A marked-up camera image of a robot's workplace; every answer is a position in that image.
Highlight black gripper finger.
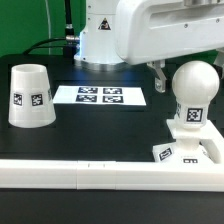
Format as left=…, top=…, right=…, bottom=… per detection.
left=214, top=51, right=224, bottom=68
left=147, top=60, right=166, bottom=93

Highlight white lamp bulb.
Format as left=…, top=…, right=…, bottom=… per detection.
left=172, top=61, right=220, bottom=129

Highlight white lamp base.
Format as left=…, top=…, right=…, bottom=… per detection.
left=153, top=119, right=224, bottom=165

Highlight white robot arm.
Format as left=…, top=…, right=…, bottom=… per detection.
left=74, top=0, right=224, bottom=93

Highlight white lamp shade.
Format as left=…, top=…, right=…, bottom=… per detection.
left=8, top=64, right=56, bottom=128

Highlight white marker sheet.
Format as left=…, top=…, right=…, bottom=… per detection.
left=53, top=85, right=146, bottom=106

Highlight white L-shaped table fence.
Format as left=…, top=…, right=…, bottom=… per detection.
left=0, top=134, right=224, bottom=192

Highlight black cable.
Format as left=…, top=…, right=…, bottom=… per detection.
left=22, top=0, right=81, bottom=55

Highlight grey thin cable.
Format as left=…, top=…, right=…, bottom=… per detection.
left=44, top=0, right=53, bottom=56

